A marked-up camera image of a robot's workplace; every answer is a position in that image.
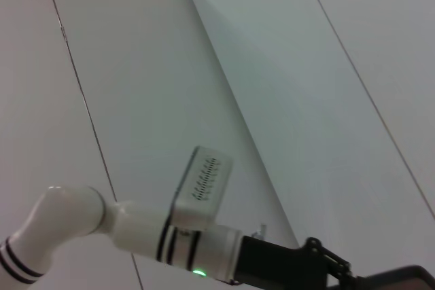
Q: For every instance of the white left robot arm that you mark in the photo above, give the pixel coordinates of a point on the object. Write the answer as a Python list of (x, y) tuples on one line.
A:
[(136, 232)]

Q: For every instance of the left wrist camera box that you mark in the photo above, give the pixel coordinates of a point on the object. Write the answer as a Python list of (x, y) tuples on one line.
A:
[(204, 188)]

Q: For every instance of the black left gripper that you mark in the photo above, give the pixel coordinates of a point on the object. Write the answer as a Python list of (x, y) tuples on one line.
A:
[(272, 266)]

